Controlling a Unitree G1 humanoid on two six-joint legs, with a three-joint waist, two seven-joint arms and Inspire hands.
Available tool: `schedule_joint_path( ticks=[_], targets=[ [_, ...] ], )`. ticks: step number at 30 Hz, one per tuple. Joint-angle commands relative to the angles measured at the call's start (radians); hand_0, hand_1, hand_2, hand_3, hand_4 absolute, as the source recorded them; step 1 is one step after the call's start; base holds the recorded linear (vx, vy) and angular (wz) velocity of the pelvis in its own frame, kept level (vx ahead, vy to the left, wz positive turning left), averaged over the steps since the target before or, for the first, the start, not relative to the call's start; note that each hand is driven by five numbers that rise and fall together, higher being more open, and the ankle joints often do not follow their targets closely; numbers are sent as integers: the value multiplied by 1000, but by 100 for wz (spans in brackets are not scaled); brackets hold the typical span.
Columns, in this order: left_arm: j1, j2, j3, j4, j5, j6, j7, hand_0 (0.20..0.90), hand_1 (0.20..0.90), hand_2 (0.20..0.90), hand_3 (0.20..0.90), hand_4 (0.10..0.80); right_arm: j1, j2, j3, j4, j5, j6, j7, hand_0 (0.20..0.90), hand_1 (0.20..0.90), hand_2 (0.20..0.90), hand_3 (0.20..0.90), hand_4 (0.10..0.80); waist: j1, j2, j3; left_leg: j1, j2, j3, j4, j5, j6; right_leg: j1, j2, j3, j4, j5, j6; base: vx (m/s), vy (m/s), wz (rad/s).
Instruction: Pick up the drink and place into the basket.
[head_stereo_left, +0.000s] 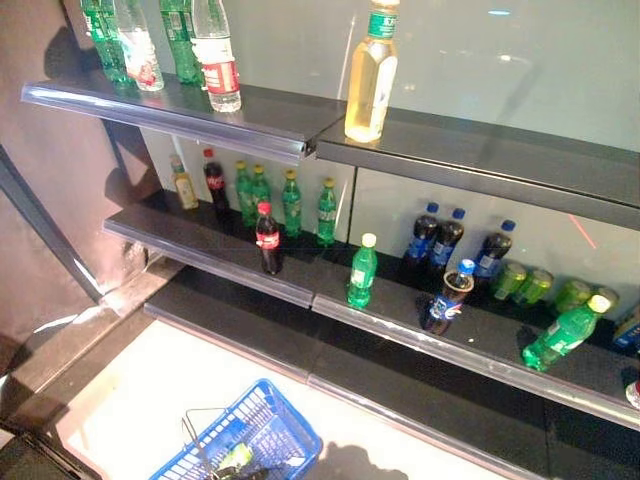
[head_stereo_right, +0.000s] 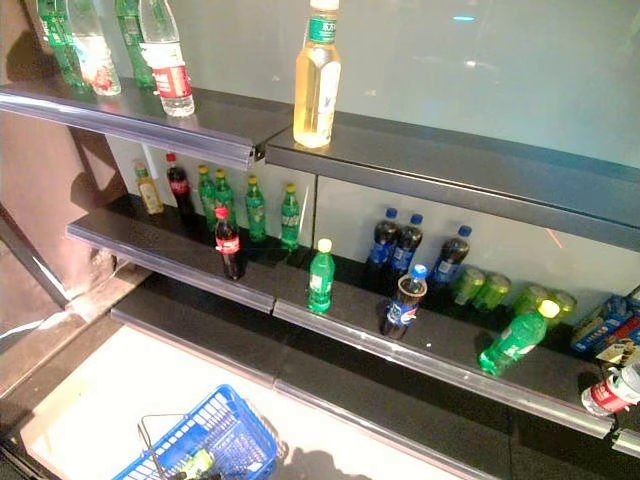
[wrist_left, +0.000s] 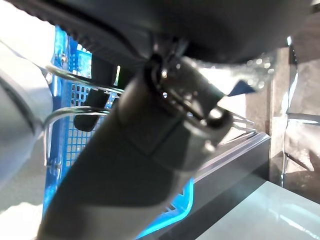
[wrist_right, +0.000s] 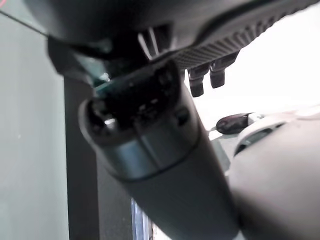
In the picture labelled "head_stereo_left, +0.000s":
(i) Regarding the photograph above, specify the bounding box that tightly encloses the middle shelf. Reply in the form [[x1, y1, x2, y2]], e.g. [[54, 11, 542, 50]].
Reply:
[[143, 267, 640, 480]]

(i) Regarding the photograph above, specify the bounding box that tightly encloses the blue plastic shopping basket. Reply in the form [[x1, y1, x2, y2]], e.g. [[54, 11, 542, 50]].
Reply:
[[148, 377, 324, 480]]

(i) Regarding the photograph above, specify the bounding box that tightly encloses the yellow tea bottle green label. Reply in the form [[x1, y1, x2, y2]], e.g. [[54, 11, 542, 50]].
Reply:
[[343, 0, 402, 144]]

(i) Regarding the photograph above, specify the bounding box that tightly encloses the clear water bottle red label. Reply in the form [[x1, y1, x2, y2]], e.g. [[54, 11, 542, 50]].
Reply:
[[190, 0, 243, 114], [113, 0, 166, 93]]

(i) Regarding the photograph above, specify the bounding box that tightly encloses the black shelf board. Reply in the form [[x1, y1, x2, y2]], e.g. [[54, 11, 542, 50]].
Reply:
[[314, 106, 640, 232], [310, 244, 640, 433], [20, 71, 348, 167], [102, 189, 352, 310]]

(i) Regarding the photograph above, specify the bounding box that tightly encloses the dark cola bottle blue label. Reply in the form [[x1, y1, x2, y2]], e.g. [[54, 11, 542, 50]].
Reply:
[[402, 201, 441, 282], [428, 207, 467, 274], [422, 258, 477, 336], [472, 218, 517, 291]]

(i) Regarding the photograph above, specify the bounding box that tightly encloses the green soda bottle white cap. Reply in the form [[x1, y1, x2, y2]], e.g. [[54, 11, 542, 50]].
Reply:
[[346, 232, 379, 310]]

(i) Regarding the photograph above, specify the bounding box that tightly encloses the cola bottle red cap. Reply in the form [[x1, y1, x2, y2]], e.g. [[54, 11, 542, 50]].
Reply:
[[202, 147, 232, 220], [255, 201, 284, 276]]

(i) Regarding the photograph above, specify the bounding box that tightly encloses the green drink bottle in basket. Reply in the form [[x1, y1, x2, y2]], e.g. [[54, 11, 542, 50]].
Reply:
[[214, 441, 271, 477]]

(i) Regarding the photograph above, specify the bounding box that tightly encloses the small yellow tea bottle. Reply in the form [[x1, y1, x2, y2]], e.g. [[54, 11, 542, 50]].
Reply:
[[168, 153, 200, 211]]

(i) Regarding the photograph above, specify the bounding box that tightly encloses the blue labelled bottle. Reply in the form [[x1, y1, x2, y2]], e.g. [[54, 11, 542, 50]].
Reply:
[[611, 305, 640, 357]]

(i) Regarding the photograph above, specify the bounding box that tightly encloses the black wire basket handle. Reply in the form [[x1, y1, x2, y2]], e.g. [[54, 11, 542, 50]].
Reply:
[[180, 407, 230, 477]]

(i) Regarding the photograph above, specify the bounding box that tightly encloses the green soda bottle yellow cap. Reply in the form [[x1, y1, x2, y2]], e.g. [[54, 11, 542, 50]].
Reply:
[[553, 278, 593, 314], [281, 168, 304, 239], [511, 268, 555, 307], [234, 159, 256, 229], [521, 293, 613, 373], [316, 177, 338, 247], [594, 286, 620, 312], [251, 163, 273, 207], [489, 260, 528, 302]]

